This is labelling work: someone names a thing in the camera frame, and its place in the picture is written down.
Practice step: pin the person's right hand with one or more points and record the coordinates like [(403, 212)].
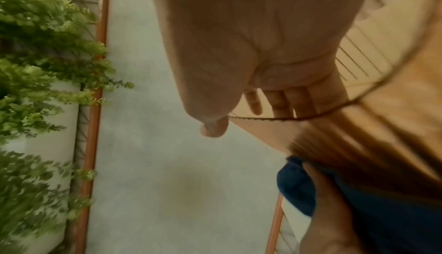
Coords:
[(248, 29)]

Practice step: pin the person's left hand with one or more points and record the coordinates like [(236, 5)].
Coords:
[(328, 225)]

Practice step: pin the blue cloth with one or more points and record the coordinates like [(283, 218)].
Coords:
[(397, 220)]

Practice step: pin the orange ribbed plastic box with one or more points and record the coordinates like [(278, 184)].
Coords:
[(397, 105)]

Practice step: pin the green leafy plant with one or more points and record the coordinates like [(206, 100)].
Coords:
[(34, 43)]

